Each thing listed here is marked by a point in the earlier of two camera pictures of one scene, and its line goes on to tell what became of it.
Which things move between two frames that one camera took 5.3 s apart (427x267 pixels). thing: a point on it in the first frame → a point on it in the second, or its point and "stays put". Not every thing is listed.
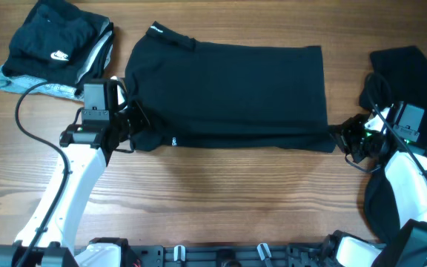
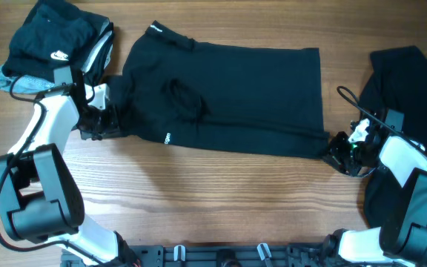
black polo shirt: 201,92 stays put
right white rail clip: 260,251 stays put
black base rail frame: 233,256 stays put
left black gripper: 142,120 → 112,125
